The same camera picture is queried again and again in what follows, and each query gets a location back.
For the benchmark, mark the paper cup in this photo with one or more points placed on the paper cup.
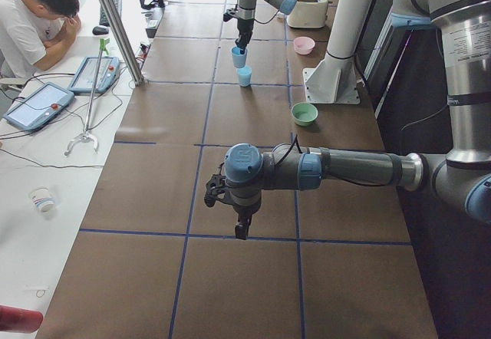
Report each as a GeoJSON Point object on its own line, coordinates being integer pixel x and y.
{"type": "Point", "coordinates": [42, 199]}

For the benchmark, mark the red cylinder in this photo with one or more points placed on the red cylinder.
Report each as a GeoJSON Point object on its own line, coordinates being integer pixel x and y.
{"type": "Point", "coordinates": [20, 320]}

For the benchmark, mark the near teach pendant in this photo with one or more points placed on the near teach pendant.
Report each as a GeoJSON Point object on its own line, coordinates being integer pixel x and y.
{"type": "Point", "coordinates": [40, 107]}

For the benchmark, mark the teach pendant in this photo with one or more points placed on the teach pendant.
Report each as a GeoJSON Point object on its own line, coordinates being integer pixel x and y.
{"type": "Point", "coordinates": [82, 81]}
{"type": "Point", "coordinates": [40, 107]}

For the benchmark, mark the cream toaster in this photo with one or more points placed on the cream toaster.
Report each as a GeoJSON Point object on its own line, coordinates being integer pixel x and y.
{"type": "Point", "coordinates": [308, 14]}

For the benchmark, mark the light blue cup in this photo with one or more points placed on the light blue cup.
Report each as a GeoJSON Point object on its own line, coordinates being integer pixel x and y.
{"type": "Point", "coordinates": [239, 56]}
{"type": "Point", "coordinates": [244, 75]}

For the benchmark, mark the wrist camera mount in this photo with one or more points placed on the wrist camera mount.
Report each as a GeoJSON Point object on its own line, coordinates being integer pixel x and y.
{"type": "Point", "coordinates": [230, 13]}
{"type": "Point", "coordinates": [217, 191]}

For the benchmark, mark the black computer mouse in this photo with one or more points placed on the black computer mouse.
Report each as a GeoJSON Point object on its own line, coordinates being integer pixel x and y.
{"type": "Point", "coordinates": [100, 30]}

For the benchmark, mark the seated person white shirt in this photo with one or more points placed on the seated person white shirt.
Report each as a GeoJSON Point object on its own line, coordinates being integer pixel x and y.
{"type": "Point", "coordinates": [36, 34]}

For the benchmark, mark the pink bowl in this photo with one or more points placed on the pink bowl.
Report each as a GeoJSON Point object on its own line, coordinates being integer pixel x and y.
{"type": "Point", "coordinates": [303, 45]}

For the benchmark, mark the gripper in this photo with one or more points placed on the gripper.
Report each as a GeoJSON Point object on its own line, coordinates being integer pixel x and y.
{"type": "Point", "coordinates": [242, 212]}
{"type": "Point", "coordinates": [244, 28]}

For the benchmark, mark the aluminium frame post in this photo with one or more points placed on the aluminium frame post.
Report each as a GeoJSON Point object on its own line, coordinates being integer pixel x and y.
{"type": "Point", "coordinates": [123, 43]}

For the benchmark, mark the reacher grabber tool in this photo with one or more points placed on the reacher grabber tool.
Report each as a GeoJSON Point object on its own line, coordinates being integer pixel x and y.
{"type": "Point", "coordinates": [86, 136]}

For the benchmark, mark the green bowl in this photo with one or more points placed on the green bowl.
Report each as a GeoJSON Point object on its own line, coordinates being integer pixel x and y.
{"type": "Point", "coordinates": [304, 114]}

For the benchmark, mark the far teach pendant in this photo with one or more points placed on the far teach pendant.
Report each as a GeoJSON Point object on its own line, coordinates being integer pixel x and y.
{"type": "Point", "coordinates": [82, 81]}

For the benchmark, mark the white mounting pillar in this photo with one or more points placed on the white mounting pillar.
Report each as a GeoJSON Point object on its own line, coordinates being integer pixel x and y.
{"type": "Point", "coordinates": [333, 81]}

